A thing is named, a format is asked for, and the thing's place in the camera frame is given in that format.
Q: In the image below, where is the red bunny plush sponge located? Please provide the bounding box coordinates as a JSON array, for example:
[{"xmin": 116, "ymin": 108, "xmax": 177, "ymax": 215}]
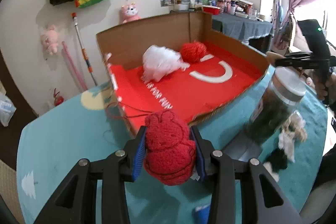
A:
[{"xmin": 143, "ymin": 109, "xmax": 196, "ymax": 186}]

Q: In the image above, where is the black fuzzy scrunchie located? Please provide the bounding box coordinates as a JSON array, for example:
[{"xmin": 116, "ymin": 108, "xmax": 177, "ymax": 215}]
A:
[{"xmin": 265, "ymin": 148, "xmax": 288, "ymax": 173}]

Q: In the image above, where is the cream lace scrunchie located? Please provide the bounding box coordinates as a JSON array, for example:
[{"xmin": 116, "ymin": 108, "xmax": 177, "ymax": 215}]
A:
[{"xmin": 282, "ymin": 110, "xmax": 307, "ymax": 143}]

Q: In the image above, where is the sheer white organza scrunchie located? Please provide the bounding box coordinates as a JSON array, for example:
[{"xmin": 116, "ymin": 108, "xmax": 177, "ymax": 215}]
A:
[{"xmin": 278, "ymin": 131, "xmax": 295, "ymax": 162}]

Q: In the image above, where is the red mesh bath pouf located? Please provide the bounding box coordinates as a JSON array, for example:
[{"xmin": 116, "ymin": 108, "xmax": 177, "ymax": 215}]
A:
[{"xmin": 179, "ymin": 41, "xmax": 207, "ymax": 64}]

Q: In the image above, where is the white mesh bath pouf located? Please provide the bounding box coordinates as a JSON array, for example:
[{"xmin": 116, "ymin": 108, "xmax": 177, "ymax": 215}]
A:
[{"xmin": 142, "ymin": 45, "xmax": 190, "ymax": 82}]

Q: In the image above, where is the blue cloth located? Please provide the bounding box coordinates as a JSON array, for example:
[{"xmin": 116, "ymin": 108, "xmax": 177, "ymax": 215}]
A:
[{"xmin": 193, "ymin": 204, "xmax": 210, "ymax": 224}]

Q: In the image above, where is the white fluffy star scrunchie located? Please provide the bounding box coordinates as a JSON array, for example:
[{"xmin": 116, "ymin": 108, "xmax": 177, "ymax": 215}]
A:
[{"xmin": 263, "ymin": 161, "xmax": 280, "ymax": 182}]

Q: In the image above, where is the person's right hand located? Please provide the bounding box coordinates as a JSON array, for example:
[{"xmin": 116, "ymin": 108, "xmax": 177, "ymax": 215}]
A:
[{"xmin": 266, "ymin": 52, "xmax": 335, "ymax": 105}]

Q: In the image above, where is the black colourful tin box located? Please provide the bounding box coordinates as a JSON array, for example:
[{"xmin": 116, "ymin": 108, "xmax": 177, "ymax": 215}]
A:
[{"xmin": 222, "ymin": 131, "xmax": 262, "ymax": 162}]

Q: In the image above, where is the tall jar of tea leaves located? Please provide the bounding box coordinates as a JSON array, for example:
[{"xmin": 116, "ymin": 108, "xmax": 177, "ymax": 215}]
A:
[{"xmin": 246, "ymin": 67, "xmax": 306, "ymax": 144}]

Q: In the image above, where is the teal fleece table blanket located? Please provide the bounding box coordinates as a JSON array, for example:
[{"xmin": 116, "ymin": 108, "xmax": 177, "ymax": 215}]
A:
[{"xmin": 17, "ymin": 68, "xmax": 328, "ymax": 223}]

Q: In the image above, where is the side table with grey cloth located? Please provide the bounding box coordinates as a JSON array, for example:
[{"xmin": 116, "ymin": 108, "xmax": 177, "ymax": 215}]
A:
[{"xmin": 212, "ymin": 14, "xmax": 273, "ymax": 53}]

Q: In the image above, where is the red fire extinguisher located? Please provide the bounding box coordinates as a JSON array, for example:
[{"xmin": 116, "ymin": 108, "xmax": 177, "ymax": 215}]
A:
[{"xmin": 53, "ymin": 88, "xmax": 64, "ymax": 106}]

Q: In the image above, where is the pink stick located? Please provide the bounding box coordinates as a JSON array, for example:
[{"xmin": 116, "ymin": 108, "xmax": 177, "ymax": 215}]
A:
[{"xmin": 62, "ymin": 41, "xmax": 88, "ymax": 92}]

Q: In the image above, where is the cardboard box with red liner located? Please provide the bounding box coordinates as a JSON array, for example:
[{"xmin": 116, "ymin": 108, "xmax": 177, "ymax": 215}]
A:
[{"xmin": 96, "ymin": 12, "xmax": 268, "ymax": 135}]

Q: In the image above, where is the red basin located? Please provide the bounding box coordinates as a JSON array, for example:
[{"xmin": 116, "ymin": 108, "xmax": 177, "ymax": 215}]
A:
[{"xmin": 202, "ymin": 5, "xmax": 221, "ymax": 15}]

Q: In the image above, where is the white plastic bag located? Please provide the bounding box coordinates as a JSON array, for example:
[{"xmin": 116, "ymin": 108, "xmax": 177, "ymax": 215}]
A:
[{"xmin": 0, "ymin": 93, "xmax": 17, "ymax": 127}]

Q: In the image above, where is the pink bunny plush on wall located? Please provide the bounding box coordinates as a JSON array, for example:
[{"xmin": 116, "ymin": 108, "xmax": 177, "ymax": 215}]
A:
[{"xmin": 40, "ymin": 24, "xmax": 59, "ymax": 56}]

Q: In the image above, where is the pink cat plush on wall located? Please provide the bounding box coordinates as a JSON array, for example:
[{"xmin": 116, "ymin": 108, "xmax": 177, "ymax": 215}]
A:
[{"xmin": 120, "ymin": 2, "xmax": 141, "ymax": 24}]

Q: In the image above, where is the mop handle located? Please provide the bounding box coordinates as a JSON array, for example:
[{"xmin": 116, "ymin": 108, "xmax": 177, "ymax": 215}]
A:
[{"xmin": 71, "ymin": 12, "xmax": 98, "ymax": 86}]

